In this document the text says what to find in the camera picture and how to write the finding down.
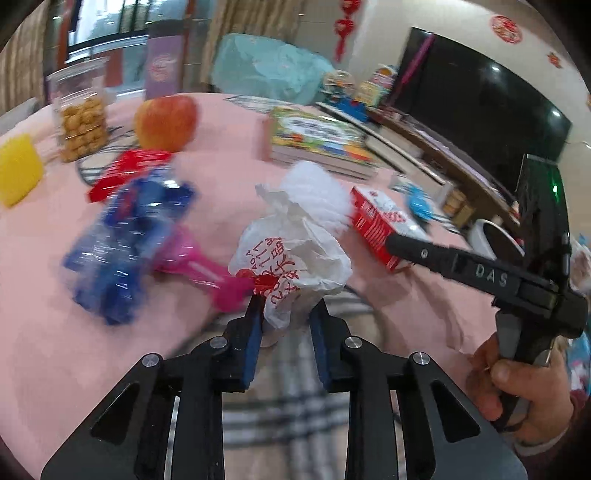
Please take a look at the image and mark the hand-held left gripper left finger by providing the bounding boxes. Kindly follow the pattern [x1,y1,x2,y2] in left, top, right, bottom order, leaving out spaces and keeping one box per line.
[41,294,267,480]

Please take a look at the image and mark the red apple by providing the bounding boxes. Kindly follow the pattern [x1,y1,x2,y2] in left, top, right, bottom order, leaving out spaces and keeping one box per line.
[133,95,199,152]

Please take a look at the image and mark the teal cloth furniture cover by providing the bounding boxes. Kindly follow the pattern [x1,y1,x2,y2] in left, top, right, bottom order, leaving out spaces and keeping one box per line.
[211,32,331,106]

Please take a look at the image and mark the white plastic bag red print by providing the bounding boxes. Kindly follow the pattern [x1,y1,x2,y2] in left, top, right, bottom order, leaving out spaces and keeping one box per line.
[228,183,353,348]

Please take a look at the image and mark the red and white carton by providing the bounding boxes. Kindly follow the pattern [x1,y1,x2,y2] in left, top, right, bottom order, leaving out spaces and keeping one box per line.
[349,185,430,273]

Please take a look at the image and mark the purple tumbler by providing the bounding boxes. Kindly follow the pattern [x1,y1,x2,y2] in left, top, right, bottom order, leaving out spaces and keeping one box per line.
[145,34,186,99]

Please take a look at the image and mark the red hanging knot decoration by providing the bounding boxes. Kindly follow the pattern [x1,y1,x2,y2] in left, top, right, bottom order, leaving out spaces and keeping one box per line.
[334,0,363,64]

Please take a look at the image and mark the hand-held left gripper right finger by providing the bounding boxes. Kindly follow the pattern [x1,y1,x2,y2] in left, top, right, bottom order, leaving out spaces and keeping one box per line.
[309,300,528,480]

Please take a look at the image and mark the thick white-edged book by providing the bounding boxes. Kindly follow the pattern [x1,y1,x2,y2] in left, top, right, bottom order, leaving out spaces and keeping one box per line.
[270,147,378,179]

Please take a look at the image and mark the yellow green toy house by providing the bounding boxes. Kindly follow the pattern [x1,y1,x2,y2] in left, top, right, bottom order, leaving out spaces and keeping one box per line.
[353,79,387,108]

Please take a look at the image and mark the clear jar of yellow balls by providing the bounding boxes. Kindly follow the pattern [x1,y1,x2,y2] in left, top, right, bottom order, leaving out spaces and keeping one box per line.
[45,57,112,164]

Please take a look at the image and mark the person's right forearm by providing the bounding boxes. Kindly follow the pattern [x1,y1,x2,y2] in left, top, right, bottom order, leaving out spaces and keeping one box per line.
[510,388,591,480]

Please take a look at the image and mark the person's right hand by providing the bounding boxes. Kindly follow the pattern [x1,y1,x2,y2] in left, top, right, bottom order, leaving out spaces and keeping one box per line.
[465,330,575,446]

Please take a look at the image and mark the blue toy train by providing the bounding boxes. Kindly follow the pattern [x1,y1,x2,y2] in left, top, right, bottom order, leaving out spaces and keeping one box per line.
[329,94,370,122]

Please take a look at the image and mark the white television cabinet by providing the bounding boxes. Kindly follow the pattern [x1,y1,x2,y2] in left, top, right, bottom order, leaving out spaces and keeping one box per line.
[316,101,523,232]

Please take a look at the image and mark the colourful pink toy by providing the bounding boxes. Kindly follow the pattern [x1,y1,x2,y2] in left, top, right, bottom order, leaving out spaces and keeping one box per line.
[369,64,399,89]

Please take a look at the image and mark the black flat television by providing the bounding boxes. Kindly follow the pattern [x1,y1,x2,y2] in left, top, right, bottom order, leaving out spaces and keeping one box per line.
[394,26,574,158]

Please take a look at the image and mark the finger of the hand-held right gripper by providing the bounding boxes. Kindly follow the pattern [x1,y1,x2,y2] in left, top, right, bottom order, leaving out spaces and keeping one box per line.
[385,233,527,301]

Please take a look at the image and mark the round red paper cutting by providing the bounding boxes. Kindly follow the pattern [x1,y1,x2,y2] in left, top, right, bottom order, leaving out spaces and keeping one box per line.
[490,14,522,46]

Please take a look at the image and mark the blue plastic bag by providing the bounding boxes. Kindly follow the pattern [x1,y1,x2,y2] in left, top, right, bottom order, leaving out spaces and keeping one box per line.
[62,177,197,326]

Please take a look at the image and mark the pale sofa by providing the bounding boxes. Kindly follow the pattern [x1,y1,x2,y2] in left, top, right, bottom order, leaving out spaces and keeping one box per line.
[0,95,52,139]

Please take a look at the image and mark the white trash bin black liner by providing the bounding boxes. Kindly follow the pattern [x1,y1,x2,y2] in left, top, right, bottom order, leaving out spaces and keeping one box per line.
[466,217,527,269]

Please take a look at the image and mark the thin pink stick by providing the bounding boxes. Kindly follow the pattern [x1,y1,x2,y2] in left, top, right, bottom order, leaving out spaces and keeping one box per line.
[396,34,437,110]

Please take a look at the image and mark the beige patterned curtain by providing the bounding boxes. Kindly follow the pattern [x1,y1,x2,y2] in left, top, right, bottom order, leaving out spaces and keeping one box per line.
[0,0,52,112]
[203,0,248,86]

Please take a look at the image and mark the toy ferris wheel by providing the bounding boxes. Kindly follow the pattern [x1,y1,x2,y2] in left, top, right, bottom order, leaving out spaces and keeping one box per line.
[321,69,354,100]

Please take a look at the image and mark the brown framed balcony window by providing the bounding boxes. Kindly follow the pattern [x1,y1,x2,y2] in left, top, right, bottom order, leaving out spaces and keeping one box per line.
[64,0,223,89]

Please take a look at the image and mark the red snack bag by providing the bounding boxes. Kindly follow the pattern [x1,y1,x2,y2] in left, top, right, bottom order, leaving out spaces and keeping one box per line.
[87,148,175,203]

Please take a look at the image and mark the blue plastic packet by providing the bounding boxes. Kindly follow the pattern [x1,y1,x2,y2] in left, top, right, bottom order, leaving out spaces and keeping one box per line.
[403,184,435,223]

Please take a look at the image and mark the yellow stacked containers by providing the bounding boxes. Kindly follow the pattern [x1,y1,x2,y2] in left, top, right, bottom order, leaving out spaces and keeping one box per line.
[440,186,467,218]

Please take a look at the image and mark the pink lollipop package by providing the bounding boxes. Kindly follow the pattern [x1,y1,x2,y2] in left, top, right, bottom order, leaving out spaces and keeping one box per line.
[151,225,253,315]

